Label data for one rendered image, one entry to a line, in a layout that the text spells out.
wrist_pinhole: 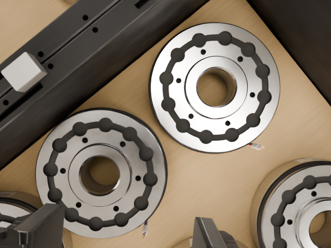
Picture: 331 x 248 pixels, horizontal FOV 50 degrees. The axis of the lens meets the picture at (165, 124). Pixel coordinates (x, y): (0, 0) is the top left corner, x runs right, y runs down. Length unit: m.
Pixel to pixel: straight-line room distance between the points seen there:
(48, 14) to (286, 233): 0.27
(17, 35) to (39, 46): 0.12
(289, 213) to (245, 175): 0.05
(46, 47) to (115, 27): 0.04
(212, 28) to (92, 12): 0.10
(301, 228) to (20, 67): 0.23
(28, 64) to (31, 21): 0.13
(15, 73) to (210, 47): 0.14
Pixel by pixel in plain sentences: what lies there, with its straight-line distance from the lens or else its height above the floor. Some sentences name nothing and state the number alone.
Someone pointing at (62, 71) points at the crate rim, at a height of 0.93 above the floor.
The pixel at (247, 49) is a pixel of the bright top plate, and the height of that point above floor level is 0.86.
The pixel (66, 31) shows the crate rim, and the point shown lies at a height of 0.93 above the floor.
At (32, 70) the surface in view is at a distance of 0.21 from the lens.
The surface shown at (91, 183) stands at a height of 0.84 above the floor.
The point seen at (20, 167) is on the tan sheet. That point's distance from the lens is 0.33.
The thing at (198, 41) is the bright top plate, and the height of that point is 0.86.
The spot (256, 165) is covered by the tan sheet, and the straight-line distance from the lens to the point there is 0.32.
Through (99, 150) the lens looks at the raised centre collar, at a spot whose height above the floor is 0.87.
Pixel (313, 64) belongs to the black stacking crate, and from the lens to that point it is 0.31.
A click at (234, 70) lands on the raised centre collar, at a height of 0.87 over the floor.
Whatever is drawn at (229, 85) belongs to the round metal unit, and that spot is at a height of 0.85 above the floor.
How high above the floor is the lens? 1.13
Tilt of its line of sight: 88 degrees down
